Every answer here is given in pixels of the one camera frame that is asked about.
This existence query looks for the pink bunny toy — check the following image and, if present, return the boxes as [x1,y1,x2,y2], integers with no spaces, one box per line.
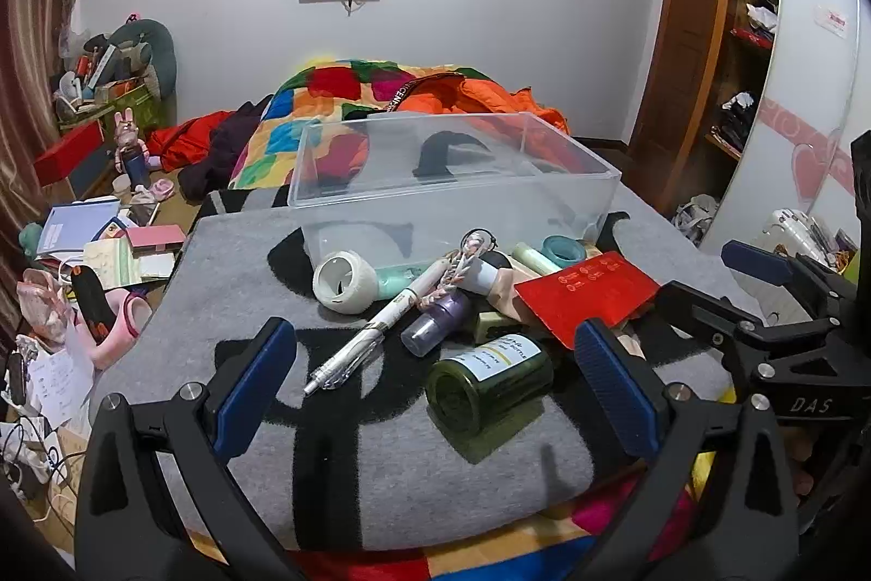
[112,108,152,182]

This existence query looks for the light green tube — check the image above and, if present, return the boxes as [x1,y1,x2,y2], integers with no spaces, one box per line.
[512,242,566,277]

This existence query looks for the person's right hand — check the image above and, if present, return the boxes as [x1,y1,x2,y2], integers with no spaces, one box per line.
[780,423,819,502]

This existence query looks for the red flat box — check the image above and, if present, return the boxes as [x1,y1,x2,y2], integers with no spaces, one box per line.
[33,119,108,187]

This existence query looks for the mint green small case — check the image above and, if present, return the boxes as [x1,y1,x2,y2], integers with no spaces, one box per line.
[374,266,437,297]

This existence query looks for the blue notebook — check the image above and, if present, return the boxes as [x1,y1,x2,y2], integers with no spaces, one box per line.
[35,200,122,259]

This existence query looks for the wooden door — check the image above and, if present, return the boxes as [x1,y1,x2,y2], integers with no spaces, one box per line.
[626,0,734,175]

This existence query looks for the purple bottle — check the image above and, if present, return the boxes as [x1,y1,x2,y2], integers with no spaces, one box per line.
[400,290,474,357]

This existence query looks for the pink small box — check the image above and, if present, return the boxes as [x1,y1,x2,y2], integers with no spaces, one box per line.
[126,225,187,253]

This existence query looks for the white pen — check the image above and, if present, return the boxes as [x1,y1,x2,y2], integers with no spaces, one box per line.
[303,262,450,397]

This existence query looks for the teal tape roll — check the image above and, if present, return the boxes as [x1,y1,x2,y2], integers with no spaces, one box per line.
[542,236,587,267]

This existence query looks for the red cloth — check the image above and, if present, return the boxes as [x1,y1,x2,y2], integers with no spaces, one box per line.
[146,111,239,172]

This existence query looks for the white wardrobe sliding door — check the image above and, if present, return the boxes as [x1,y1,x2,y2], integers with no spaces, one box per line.
[701,0,862,256]

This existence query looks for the green box with clutter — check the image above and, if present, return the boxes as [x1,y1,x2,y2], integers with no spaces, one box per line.
[56,77,164,134]

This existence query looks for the white papers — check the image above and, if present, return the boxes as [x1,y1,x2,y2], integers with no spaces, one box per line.
[27,350,94,427]

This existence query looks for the wooden wardrobe shelves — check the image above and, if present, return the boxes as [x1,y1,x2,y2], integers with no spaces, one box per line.
[708,0,783,161]

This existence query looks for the white round ceramic holder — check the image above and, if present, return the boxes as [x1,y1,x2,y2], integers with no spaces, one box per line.
[313,250,381,313]

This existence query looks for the striped brown curtain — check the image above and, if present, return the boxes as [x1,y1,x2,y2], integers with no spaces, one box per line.
[0,0,159,351]

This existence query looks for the beige tube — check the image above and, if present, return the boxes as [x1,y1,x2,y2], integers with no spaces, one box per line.
[484,262,545,327]

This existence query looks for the dark green glass jar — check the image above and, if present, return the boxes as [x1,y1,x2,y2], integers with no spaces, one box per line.
[426,334,555,438]

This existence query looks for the clear plastic storage box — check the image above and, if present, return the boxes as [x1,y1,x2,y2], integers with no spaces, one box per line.
[287,111,622,291]

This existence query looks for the white bag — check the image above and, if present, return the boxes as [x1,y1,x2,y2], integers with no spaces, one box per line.
[673,193,720,246]

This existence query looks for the yellowish stained block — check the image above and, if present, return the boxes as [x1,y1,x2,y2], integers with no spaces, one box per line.
[474,309,526,345]

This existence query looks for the tangled cables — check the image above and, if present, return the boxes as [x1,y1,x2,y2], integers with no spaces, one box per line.
[0,418,70,502]

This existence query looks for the braided rope keychain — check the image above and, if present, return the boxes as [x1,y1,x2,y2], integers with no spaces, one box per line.
[418,227,501,310]

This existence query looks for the orange jacket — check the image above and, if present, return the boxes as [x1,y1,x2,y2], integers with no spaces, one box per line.
[395,74,571,138]

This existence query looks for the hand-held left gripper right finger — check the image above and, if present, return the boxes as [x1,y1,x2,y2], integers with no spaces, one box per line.
[575,319,804,581]

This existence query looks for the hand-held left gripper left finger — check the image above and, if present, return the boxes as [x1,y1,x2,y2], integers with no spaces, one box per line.
[75,317,299,581]

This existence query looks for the pale green paper box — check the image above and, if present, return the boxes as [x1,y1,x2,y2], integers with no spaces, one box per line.
[85,241,178,291]

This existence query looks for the grey blanket with black print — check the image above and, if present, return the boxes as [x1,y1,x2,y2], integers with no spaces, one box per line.
[88,186,770,555]

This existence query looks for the red envelope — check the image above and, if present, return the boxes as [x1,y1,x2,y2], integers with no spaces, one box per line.
[512,250,663,351]

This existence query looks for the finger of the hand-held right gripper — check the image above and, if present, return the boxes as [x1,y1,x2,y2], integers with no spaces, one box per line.
[722,239,860,318]
[655,280,812,379]

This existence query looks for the dark purple cloth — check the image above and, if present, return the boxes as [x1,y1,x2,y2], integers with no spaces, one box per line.
[180,101,274,195]

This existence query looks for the black and orange slipper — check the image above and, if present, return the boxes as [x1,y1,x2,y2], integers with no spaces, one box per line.
[71,264,118,345]

